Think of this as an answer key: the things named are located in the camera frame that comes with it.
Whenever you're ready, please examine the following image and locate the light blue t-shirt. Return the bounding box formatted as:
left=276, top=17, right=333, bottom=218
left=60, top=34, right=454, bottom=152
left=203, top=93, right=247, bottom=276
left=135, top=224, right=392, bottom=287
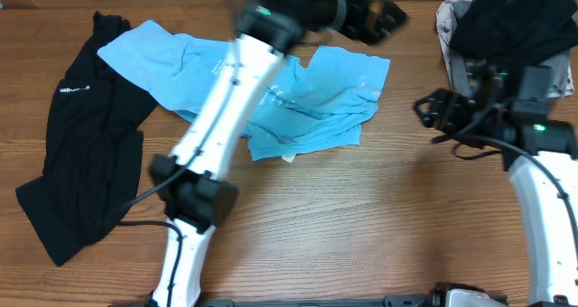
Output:
left=98, top=20, right=390, bottom=161

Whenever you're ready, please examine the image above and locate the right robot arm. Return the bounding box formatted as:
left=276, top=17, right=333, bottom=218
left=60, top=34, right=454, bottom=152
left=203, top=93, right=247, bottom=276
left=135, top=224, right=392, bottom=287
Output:
left=414, top=66, right=577, bottom=306

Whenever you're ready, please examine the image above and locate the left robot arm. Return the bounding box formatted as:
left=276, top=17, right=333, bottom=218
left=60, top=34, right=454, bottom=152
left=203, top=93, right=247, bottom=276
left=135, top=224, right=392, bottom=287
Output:
left=145, top=0, right=408, bottom=306

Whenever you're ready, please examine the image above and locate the black garment on pile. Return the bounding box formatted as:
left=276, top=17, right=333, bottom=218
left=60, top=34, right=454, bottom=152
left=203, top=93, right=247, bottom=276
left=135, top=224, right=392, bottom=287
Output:
left=449, top=0, right=577, bottom=66

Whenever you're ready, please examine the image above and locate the grey folded garment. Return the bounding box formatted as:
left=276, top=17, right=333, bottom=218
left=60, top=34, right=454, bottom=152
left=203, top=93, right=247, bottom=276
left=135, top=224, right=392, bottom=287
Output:
left=449, top=0, right=573, bottom=100

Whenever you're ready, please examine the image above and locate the beige patterned garment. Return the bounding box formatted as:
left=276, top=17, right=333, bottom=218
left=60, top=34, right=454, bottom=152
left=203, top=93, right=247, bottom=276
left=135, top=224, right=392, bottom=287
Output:
left=435, top=0, right=575, bottom=98

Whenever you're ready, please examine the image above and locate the black t-shirt on left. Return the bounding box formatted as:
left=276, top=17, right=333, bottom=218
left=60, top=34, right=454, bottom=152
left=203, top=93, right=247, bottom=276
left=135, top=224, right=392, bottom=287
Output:
left=15, top=13, right=157, bottom=266

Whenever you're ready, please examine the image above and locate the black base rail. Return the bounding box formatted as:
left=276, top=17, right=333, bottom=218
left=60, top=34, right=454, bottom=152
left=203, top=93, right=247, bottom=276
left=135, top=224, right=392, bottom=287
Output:
left=180, top=294, right=511, bottom=307

